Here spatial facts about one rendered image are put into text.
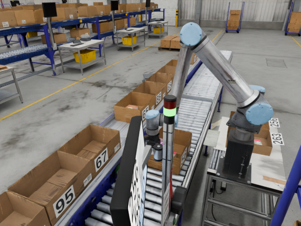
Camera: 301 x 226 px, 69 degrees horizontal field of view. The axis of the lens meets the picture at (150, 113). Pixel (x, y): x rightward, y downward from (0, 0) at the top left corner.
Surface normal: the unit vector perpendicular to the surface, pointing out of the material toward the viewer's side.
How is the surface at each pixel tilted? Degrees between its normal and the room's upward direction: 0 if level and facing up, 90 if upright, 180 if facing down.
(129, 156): 4
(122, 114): 91
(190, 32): 82
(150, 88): 89
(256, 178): 0
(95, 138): 90
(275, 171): 0
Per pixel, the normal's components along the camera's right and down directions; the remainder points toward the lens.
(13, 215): 0.00, -0.89
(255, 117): -0.13, 0.48
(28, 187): 0.93, 0.16
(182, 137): -0.42, 0.42
